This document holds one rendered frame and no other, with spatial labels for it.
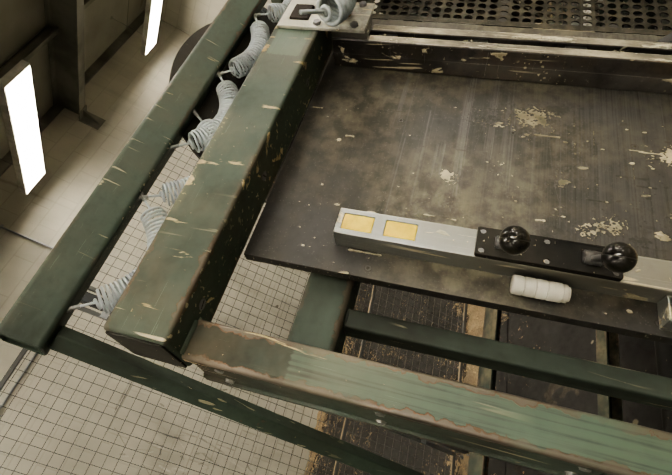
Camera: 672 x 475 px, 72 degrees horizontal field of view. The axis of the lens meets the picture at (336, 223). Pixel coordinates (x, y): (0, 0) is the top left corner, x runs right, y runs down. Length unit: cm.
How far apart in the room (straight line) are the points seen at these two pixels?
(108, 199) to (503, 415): 101
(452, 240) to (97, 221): 86
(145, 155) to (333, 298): 76
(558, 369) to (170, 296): 57
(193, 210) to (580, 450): 60
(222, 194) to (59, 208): 517
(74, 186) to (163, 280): 535
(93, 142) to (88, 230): 516
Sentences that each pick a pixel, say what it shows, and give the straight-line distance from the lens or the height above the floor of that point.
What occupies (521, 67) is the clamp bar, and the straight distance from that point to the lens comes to 104.
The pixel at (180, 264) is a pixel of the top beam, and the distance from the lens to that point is 70.
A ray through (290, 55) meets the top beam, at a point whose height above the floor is 190.
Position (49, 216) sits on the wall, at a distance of 584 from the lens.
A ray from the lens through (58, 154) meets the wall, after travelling 627.
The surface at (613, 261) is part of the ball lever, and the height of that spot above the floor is 145.
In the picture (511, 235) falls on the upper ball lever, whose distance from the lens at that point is 61.
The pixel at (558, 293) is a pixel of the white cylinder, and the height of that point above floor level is 142.
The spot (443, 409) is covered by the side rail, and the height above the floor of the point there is 154.
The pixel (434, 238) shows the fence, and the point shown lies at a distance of 73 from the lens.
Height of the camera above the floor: 188
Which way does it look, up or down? 12 degrees down
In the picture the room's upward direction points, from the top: 64 degrees counter-clockwise
